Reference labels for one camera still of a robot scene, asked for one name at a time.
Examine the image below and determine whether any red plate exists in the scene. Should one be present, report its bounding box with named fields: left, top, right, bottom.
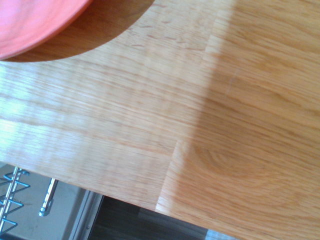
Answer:
left=0, top=0, right=90, bottom=61

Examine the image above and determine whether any grey dishwasher door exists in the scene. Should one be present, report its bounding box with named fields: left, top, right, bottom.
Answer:
left=0, top=161, right=105, bottom=240

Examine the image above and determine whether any grey wire dishwasher rack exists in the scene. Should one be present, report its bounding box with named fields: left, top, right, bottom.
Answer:
left=0, top=166, right=31, bottom=235

